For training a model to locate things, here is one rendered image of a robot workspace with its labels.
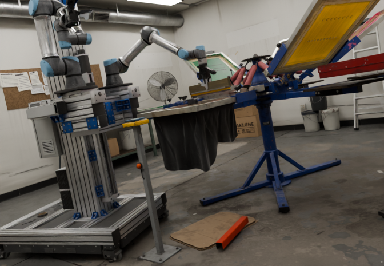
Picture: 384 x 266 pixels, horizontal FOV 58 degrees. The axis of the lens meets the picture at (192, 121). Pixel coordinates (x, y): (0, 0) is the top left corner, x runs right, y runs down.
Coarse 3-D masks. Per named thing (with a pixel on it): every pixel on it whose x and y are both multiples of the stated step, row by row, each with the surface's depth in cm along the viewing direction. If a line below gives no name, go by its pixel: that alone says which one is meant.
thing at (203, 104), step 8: (184, 104) 301; (200, 104) 315; (208, 104) 233; (216, 104) 240; (224, 104) 248; (152, 112) 249; (160, 112) 244; (168, 112) 240; (176, 112) 235; (184, 112) 231
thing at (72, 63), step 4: (68, 56) 246; (72, 56) 248; (64, 60) 245; (68, 60) 246; (72, 60) 247; (76, 60) 249; (68, 64) 245; (72, 64) 247; (76, 64) 249; (68, 68) 245; (72, 68) 247; (76, 68) 249; (80, 68) 253; (68, 72) 247; (72, 72) 247; (76, 72) 248; (80, 72) 252
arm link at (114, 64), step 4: (108, 60) 292; (112, 60) 293; (116, 60) 296; (104, 64) 294; (108, 64) 292; (112, 64) 293; (116, 64) 295; (120, 64) 302; (108, 68) 292; (112, 68) 293; (116, 68) 295; (120, 68) 302; (108, 72) 293; (112, 72) 293; (116, 72) 294
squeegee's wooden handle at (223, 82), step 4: (216, 80) 278; (220, 80) 275; (224, 80) 273; (228, 80) 271; (200, 84) 288; (208, 84) 283; (212, 84) 280; (216, 84) 278; (220, 84) 276; (224, 84) 273; (228, 84) 271; (192, 88) 294; (196, 88) 291; (200, 88) 289; (204, 88) 286; (208, 88) 284; (212, 88) 281; (192, 92) 295; (196, 92) 292
